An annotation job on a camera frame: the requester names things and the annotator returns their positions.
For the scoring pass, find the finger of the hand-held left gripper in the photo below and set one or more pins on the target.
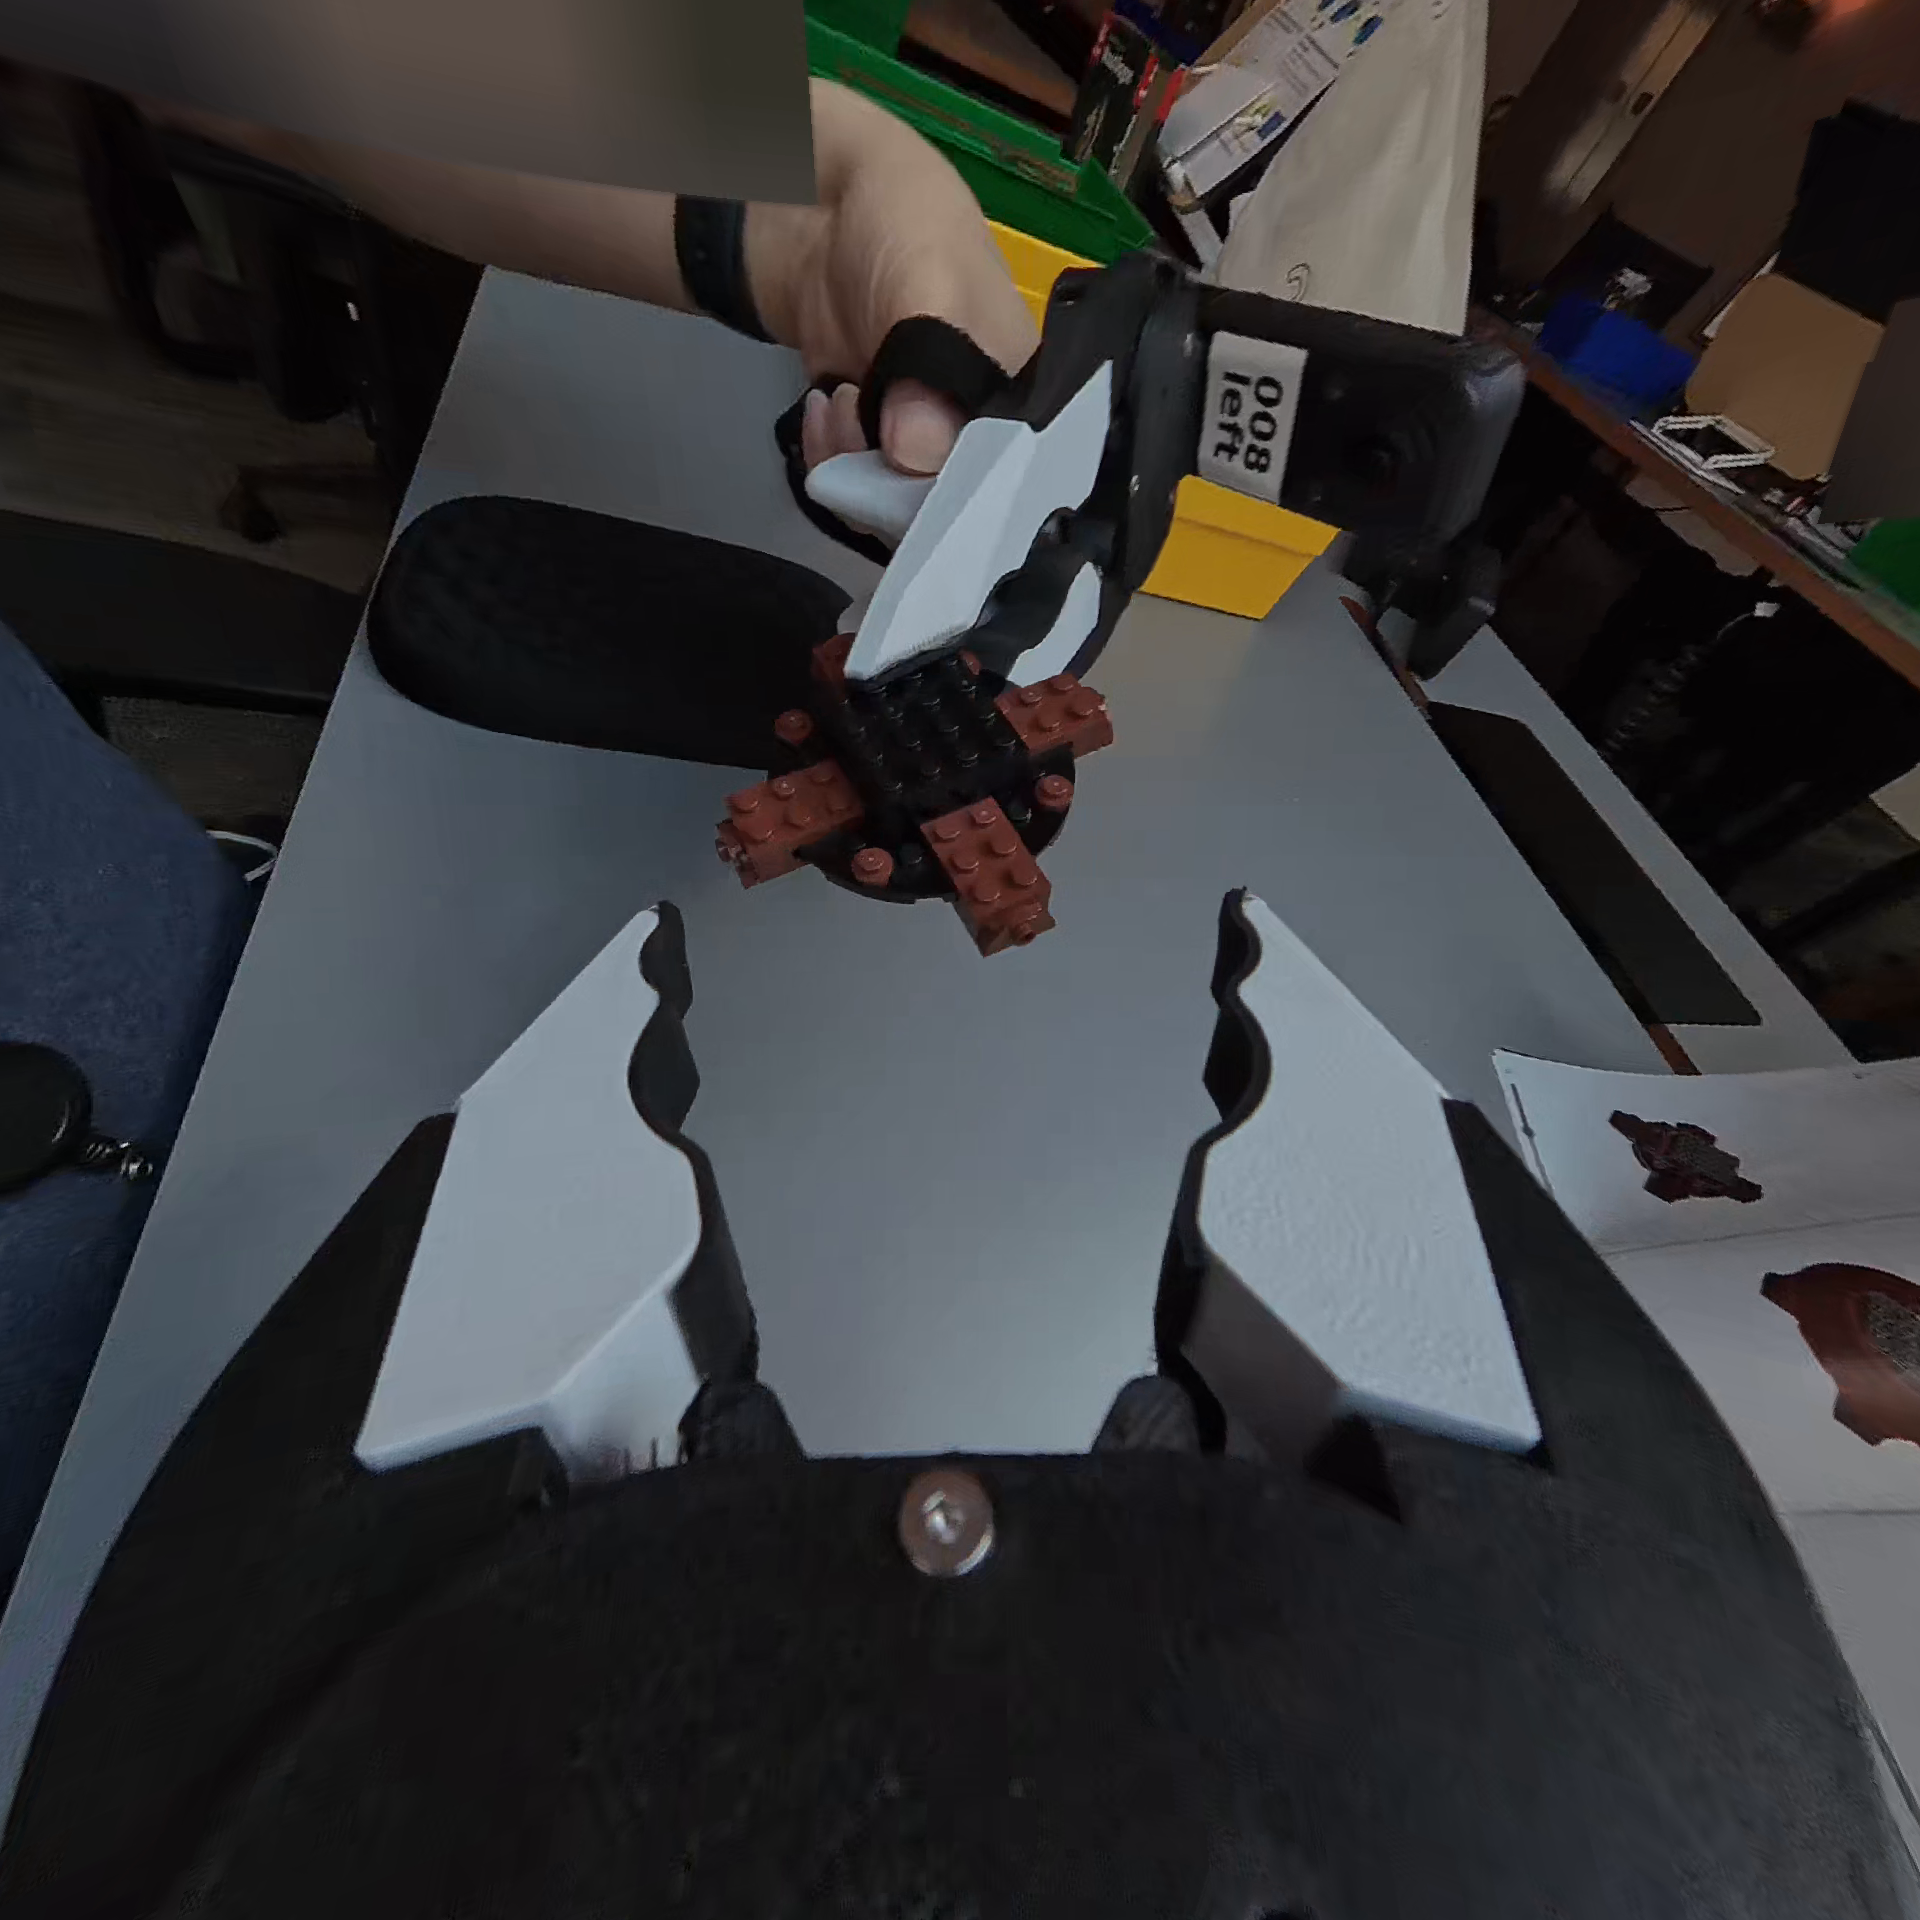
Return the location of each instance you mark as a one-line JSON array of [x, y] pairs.
[[974, 511], [1073, 600]]

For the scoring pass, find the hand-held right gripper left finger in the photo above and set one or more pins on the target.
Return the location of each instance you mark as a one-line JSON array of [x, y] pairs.
[[555, 1201]]

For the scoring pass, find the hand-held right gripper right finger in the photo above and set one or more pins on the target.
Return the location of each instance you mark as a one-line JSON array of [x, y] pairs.
[[1348, 1230]]

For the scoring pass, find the yellow plastic bin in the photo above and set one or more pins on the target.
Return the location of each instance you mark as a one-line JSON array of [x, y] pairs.
[[1236, 557]]

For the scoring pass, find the brown and black brick model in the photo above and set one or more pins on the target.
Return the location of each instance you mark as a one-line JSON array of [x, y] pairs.
[[938, 751]]

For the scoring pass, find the person's left forearm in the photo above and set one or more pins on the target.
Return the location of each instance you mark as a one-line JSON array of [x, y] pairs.
[[600, 240]]

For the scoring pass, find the grey desk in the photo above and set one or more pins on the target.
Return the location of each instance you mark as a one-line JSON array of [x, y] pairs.
[[961, 1171]]

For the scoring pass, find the person's left hand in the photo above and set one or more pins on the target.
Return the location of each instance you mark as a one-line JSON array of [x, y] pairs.
[[870, 240]]

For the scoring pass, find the white paper bag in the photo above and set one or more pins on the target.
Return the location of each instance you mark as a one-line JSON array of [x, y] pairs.
[[1380, 182]]

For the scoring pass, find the blue plastic bin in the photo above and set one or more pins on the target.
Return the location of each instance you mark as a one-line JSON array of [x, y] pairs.
[[1620, 353]]

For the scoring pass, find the black wristband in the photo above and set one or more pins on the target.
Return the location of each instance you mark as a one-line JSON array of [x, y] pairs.
[[721, 263]]

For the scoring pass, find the printed paper sheet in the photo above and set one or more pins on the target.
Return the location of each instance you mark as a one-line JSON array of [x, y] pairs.
[[1275, 61]]

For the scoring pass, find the white building instruction booklet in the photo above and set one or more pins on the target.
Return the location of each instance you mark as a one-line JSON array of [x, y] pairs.
[[1694, 1320]]

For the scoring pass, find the green plastic bin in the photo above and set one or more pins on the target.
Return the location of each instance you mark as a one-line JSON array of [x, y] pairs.
[[961, 135]]

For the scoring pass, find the small wooden board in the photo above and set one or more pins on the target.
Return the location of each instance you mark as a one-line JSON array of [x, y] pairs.
[[1786, 353]]

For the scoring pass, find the black flat pad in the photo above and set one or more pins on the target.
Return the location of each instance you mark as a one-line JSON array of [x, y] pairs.
[[1590, 869]]

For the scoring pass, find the long wooden workbench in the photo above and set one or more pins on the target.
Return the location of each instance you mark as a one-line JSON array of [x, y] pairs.
[[1800, 579]]

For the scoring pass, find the black retractable key fob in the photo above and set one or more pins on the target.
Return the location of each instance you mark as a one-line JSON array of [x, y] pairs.
[[38, 1109]]

